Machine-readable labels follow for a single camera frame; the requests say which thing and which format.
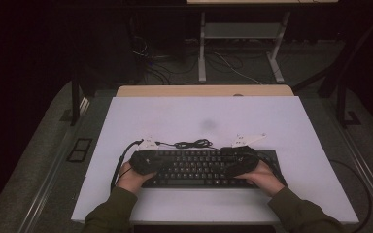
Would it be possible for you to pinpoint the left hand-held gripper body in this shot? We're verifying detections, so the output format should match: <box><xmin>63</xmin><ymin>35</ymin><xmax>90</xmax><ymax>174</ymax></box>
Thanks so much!
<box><xmin>129</xmin><ymin>137</ymin><xmax>159</xmax><ymax>176</ymax></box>

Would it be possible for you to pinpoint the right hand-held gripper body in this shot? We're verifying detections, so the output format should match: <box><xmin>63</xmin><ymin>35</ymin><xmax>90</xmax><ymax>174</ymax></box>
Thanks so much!
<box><xmin>232</xmin><ymin>132</ymin><xmax>267</xmax><ymax>179</ymax></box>

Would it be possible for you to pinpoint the black computer keyboard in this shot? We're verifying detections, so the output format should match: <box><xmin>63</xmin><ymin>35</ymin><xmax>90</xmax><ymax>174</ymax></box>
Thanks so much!
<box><xmin>141</xmin><ymin>149</ymin><xmax>288</xmax><ymax>189</ymax></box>

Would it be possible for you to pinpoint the person's left hand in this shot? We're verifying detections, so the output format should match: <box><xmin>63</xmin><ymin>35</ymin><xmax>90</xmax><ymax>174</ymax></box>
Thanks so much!
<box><xmin>116</xmin><ymin>160</ymin><xmax>158</xmax><ymax>196</ymax></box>

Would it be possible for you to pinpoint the person's right hand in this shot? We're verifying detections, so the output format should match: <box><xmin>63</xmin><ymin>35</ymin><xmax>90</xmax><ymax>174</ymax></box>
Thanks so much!
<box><xmin>234</xmin><ymin>159</ymin><xmax>286</xmax><ymax>198</ymax></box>

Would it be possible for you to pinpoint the white board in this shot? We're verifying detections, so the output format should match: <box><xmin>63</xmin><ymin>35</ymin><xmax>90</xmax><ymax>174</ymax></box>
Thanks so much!
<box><xmin>71</xmin><ymin>95</ymin><xmax>359</xmax><ymax>225</ymax></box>

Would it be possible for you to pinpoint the black metal stand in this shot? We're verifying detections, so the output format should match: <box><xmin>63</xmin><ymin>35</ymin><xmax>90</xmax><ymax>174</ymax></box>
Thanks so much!
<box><xmin>292</xmin><ymin>13</ymin><xmax>373</xmax><ymax>129</ymax></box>
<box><xmin>70</xmin><ymin>77</ymin><xmax>83</xmax><ymax>127</ymax></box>

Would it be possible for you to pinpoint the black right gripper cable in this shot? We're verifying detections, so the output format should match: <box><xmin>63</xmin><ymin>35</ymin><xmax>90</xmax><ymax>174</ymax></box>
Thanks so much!
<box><xmin>255</xmin><ymin>150</ymin><xmax>288</xmax><ymax>186</ymax></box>

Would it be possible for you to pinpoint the black keyboard cable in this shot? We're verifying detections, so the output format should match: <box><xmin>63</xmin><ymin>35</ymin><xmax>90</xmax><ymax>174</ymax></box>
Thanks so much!
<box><xmin>154</xmin><ymin>139</ymin><xmax>222</xmax><ymax>151</ymax></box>

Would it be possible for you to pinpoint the black floor socket frame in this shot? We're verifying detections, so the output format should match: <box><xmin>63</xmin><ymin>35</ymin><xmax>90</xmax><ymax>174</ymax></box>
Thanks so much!
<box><xmin>66</xmin><ymin>138</ymin><xmax>94</xmax><ymax>163</ymax></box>

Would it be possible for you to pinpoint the white floor cable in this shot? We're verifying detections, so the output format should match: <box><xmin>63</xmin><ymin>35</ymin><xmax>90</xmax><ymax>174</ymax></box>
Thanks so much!
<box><xmin>213</xmin><ymin>51</ymin><xmax>263</xmax><ymax>85</ymax></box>

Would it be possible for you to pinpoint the bundle of black floor cables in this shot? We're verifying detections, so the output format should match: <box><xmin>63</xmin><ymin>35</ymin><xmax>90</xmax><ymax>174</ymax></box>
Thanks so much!
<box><xmin>132</xmin><ymin>35</ymin><xmax>198</xmax><ymax>85</ymax></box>

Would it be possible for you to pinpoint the metal floor rail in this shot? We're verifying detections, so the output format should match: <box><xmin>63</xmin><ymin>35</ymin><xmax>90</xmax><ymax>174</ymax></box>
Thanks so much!
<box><xmin>323</xmin><ymin>96</ymin><xmax>373</xmax><ymax>224</ymax></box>
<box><xmin>17</xmin><ymin>96</ymin><xmax>91</xmax><ymax>233</ymax></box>

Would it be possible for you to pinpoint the long black cable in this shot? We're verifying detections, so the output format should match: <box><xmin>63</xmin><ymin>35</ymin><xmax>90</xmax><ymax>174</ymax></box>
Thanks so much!
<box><xmin>328</xmin><ymin>158</ymin><xmax>373</xmax><ymax>233</ymax></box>

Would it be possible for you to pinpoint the metal table frame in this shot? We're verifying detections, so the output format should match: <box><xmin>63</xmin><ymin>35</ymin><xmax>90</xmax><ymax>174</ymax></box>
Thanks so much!
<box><xmin>186</xmin><ymin>0</ymin><xmax>339</xmax><ymax>84</ymax></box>

